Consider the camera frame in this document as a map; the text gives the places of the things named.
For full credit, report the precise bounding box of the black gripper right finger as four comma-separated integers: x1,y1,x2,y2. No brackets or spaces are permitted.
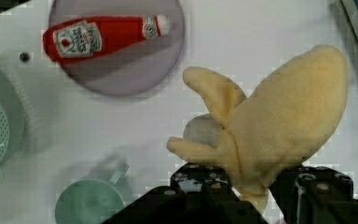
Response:
269,165,358,224

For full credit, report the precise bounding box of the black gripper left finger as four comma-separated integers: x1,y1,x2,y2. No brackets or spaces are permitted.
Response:
103,163,268,224

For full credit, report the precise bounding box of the yellow plush banana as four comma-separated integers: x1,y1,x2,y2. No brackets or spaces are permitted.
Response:
167,45,348,212

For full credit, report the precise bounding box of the green mug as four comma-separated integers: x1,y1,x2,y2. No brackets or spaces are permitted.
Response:
55,163,132,224

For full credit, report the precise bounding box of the grey round plate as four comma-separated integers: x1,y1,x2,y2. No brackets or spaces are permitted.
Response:
48,0,185,96

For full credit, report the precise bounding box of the red ketchup bottle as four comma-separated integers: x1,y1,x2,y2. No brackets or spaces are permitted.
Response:
42,15,171,65

